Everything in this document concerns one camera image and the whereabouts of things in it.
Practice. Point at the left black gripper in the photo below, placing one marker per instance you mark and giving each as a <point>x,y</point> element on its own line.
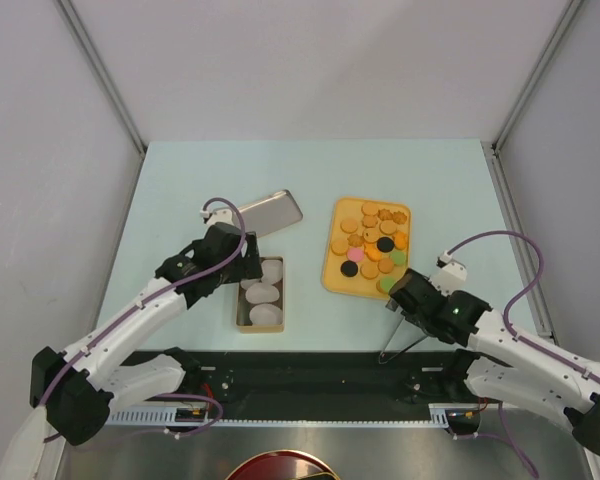
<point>247,267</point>

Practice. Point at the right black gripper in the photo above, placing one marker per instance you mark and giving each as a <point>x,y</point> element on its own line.
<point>427,281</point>

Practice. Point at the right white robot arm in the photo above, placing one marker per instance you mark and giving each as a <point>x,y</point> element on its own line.
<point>504,364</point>

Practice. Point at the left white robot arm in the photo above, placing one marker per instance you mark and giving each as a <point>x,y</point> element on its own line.
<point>74,392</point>

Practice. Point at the yellow cookie tin box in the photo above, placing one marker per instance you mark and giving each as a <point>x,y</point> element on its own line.
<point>270,288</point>

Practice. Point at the white paper cupcake liner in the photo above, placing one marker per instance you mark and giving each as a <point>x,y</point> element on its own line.
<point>265,315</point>

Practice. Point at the silver tin lid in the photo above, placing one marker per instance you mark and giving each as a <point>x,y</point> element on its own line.
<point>271,214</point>

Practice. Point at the green sandwich cookie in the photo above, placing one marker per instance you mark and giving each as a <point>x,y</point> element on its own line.
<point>385,284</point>

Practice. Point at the tan round biscuit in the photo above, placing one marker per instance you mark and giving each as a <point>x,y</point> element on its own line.
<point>339,246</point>

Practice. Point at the orange round cookie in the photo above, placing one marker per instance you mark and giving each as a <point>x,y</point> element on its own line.
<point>369,270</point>

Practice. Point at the black sandwich cookie on tray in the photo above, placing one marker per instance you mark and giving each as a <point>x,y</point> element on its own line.
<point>385,244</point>

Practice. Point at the pink round cookie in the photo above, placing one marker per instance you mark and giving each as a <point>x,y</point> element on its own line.
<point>355,254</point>

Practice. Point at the yellow cookie tray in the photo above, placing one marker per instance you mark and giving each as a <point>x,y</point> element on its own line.
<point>362,222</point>

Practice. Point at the dark red round object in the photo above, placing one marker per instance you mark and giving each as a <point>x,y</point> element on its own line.
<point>283,464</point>

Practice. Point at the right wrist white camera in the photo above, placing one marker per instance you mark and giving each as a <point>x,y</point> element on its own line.
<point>451,275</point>

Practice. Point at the wrist white camera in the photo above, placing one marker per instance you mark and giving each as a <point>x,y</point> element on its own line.
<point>451,275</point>
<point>221,215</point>

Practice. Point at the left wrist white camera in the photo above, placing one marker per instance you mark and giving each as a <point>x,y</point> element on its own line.
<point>221,215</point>

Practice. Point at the white cable duct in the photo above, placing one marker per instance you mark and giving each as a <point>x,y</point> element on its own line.
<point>187,416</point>

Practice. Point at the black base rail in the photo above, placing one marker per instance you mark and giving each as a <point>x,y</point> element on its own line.
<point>331,384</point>

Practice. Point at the right aluminium frame post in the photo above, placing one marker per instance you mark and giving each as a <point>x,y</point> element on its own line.
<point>548,53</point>

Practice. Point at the aluminium frame post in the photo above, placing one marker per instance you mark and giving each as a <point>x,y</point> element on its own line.
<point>548,53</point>
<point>88,49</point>

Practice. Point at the left aluminium frame post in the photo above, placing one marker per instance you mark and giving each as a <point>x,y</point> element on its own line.
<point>88,49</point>

